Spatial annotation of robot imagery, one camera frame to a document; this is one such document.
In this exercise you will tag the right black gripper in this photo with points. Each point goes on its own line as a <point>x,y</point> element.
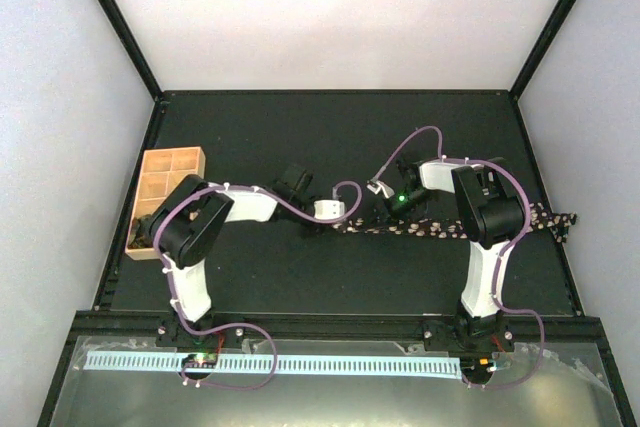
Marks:
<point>392,216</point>

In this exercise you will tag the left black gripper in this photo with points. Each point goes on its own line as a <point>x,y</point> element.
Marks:
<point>313,231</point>

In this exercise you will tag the black floral patterned tie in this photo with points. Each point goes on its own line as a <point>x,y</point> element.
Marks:
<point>542,219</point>

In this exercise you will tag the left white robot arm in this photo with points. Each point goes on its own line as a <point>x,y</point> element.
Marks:
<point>188,222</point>

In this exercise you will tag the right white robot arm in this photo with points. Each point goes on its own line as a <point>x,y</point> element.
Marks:
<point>493,217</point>

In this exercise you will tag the wooden compartment box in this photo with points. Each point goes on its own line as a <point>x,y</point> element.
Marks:
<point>160,172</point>

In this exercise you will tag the dark rolled tie in box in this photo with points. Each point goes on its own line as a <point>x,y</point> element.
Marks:
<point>139,237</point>

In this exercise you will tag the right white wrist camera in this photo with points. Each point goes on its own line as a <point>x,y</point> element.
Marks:
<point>380,189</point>

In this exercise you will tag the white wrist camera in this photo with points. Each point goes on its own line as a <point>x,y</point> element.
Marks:
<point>380,189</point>
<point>328,210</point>

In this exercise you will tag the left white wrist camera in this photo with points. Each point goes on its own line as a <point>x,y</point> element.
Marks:
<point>328,210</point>

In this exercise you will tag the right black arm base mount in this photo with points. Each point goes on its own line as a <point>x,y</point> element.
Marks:
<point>461,334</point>

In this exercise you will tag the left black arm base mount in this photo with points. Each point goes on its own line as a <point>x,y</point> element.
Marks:
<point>172,333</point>

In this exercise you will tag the light blue slotted cable duct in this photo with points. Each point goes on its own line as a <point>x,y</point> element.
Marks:
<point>254,364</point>

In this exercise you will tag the right black frame post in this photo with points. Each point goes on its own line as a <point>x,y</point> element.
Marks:
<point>544,41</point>

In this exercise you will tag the black frame post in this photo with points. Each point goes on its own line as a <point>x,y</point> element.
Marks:
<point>544,41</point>
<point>126,37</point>

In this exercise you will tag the left black frame post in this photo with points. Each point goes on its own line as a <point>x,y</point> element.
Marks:
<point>126,37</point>

